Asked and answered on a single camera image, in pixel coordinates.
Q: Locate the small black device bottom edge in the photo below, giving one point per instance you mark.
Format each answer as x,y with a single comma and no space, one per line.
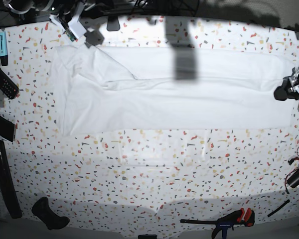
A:
147,236

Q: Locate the terrazzo patterned table cloth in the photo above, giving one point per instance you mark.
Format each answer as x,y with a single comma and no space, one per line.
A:
143,181

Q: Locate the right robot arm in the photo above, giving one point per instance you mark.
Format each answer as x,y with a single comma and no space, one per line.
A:
50,6

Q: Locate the short black stick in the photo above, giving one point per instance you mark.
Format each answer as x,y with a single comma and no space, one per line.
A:
279,208

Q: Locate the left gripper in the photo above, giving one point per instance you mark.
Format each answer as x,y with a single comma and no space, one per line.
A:
285,91

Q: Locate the blue highlighter marker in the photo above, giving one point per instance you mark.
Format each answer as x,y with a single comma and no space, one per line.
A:
3,49

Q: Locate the black stand foot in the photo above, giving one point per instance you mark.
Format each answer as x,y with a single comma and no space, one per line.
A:
113,23

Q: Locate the black flat box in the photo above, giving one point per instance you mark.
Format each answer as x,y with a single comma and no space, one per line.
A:
7,129

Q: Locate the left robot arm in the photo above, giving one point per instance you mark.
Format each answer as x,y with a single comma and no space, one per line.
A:
294,78

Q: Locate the black remote control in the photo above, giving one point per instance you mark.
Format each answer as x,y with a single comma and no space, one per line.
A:
7,86

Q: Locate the black orange bar clamp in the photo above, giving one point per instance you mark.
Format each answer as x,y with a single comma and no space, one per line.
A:
238,217

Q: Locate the white T-shirt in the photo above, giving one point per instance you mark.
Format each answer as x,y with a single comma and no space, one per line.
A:
100,89

